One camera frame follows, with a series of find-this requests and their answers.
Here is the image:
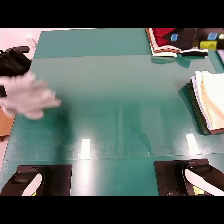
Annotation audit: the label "white garment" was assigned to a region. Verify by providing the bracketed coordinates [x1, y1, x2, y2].
[0, 70, 63, 121]

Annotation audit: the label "dark green garment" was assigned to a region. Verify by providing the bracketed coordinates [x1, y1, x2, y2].
[185, 82, 212, 136]

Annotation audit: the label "red garment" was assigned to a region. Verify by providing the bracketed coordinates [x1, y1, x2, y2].
[151, 28, 177, 48]

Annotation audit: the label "yellow garment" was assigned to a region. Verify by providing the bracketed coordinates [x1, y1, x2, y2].
[199, 39, 224, 51]

